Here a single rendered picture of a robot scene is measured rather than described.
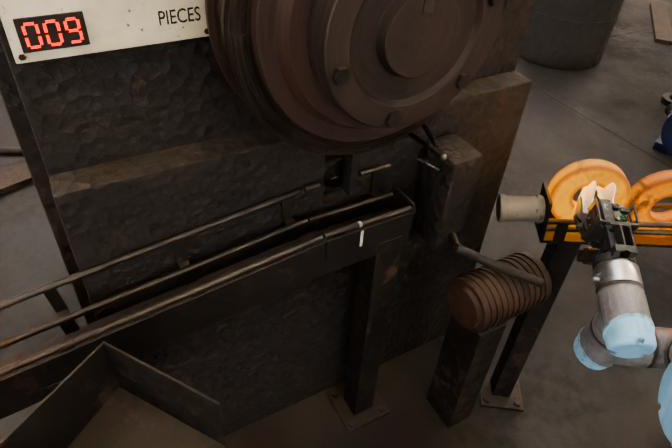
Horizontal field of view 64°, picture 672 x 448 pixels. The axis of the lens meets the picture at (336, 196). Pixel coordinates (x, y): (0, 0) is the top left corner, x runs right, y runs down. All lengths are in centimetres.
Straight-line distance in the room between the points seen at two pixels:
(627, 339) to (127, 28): 88
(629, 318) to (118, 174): 84
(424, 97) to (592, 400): 122
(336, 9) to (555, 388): 138
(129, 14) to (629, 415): 161
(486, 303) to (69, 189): 82
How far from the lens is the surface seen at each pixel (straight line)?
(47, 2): 79
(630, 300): 101
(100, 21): 80
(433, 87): 80
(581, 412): 176
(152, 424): 90
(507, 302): 123
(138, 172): 88
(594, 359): 111
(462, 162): 106
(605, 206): 109
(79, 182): 89
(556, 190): 117
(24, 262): 213
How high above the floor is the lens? 138
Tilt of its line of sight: 39 degrees down
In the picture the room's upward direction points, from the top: 4 degrees clockwise
